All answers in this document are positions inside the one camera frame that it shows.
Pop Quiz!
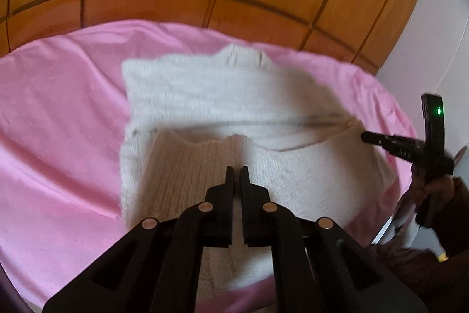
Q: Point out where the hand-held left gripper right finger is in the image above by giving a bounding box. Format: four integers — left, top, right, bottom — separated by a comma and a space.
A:
239, 166, 429, 313

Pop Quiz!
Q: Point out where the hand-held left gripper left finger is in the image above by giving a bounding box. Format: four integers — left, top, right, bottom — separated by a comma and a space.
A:
42, 166, 235, 313

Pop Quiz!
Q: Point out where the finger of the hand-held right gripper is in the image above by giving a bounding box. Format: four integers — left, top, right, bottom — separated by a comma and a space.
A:
361, 131, 428, 164

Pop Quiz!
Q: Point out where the white knit sweater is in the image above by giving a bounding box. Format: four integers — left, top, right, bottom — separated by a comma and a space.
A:
119, 43, 396, 295

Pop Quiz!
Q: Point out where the person's right forearm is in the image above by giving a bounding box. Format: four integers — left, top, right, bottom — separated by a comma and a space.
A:
434, 177, 469, 262

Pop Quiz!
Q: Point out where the person's right hand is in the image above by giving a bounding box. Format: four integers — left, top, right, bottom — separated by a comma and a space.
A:
410, 166, 456, 207

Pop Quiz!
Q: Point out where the pink blanket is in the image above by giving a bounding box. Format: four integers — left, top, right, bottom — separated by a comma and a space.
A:
0, 20, 422, 313

